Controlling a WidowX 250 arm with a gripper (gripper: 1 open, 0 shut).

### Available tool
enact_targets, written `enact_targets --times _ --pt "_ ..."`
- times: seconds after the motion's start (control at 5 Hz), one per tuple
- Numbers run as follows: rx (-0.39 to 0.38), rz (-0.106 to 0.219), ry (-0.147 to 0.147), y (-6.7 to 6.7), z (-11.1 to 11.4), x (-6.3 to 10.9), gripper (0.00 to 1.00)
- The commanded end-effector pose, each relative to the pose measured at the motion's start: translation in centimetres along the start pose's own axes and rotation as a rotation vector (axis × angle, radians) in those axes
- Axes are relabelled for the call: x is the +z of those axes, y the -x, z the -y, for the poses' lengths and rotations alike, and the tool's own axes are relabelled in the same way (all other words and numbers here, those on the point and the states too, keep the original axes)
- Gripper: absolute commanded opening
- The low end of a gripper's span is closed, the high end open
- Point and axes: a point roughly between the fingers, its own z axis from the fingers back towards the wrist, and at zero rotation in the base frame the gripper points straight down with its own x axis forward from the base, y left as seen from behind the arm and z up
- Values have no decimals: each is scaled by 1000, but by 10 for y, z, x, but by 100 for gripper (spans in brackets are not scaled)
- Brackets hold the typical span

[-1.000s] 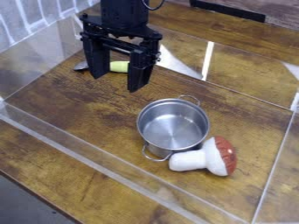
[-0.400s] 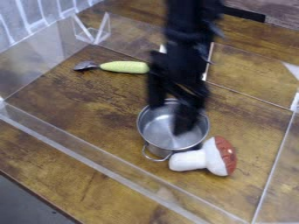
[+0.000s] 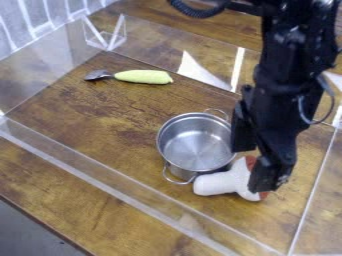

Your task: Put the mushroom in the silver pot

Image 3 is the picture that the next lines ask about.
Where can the silver metal pot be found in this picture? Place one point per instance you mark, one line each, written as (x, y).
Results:
(194, 144)

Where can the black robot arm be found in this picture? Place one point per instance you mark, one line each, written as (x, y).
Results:
(300, 39)

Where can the white and red plush mushroom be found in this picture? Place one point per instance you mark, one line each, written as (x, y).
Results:
(232, 181)

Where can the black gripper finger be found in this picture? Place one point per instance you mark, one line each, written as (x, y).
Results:
(243, 132)
(268, 175)

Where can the yellow handled metal spoon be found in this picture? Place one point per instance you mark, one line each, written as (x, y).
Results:
(134, 76)

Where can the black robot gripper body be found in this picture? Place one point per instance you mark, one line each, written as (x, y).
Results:
(281, 109)

